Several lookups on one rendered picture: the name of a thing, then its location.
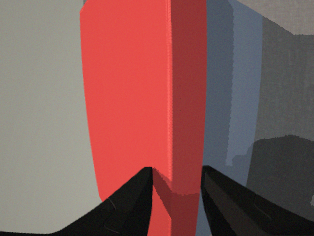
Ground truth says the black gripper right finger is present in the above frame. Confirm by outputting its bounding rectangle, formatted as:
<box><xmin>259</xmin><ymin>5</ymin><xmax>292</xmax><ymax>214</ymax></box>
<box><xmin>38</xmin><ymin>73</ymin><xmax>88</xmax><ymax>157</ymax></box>
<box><xmin>200</xmin><ymin>166</ymin><xmax>314</xmax><ymax>236</ymax></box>

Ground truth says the red rectangular lid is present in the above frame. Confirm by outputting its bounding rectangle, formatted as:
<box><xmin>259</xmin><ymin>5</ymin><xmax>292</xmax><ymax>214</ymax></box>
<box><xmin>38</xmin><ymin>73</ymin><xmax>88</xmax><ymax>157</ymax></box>
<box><xmin>80</xmin><ymin>0</ymin><xmax>208</xmax><ymax>236</ymax></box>

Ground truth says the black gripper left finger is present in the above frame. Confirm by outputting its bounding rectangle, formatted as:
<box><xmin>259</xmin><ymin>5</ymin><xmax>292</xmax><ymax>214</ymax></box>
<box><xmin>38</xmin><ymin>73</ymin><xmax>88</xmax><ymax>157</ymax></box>
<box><xmin>0</xmin><ymin>166</ymin><xmax>153</xmax><ymax>236</ymax></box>

